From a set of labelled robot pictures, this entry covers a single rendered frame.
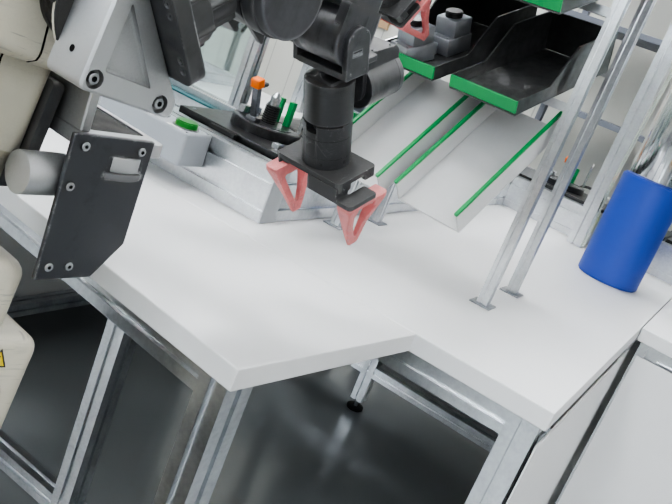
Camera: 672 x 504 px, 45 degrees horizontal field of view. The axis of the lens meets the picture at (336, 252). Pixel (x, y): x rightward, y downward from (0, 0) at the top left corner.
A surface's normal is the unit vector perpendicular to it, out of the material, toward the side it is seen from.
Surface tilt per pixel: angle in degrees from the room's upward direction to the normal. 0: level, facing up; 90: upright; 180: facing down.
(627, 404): 90
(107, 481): 0
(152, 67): 90
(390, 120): 45
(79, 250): 90
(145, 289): 0
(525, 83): 25
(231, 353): 0
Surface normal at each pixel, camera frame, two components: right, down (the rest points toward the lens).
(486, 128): -0.19, -0.63
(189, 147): 0.80, 0.44
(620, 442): -0.49, 0.07
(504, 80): 0.06, -0.81
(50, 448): 0.36, -0.89
